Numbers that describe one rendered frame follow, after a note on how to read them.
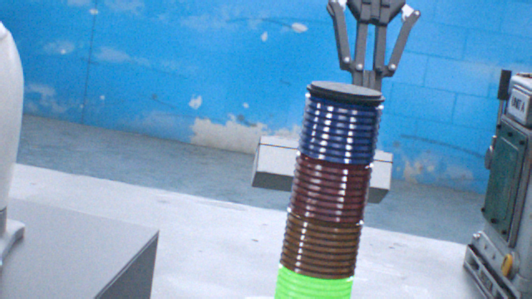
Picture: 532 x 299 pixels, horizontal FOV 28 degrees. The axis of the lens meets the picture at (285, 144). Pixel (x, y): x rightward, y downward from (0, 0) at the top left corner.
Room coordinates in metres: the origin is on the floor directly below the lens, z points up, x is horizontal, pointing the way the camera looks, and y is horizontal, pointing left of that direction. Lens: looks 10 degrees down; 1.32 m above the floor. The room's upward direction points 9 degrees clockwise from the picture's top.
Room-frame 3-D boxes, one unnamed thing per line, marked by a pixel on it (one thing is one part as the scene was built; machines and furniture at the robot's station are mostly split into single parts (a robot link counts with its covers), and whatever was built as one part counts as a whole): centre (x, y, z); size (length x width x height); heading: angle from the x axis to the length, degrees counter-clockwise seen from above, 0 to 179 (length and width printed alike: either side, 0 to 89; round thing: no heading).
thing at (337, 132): (0.82, -0.04, 1.19); 0.06 x 0.06 x 0.04
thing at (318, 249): (0.82, -0.04, 1.10); 0.06 x 0.06 x 0.04
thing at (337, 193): (0.82, -0.04, 1.14); 0.06 x 0.06 x 0.04
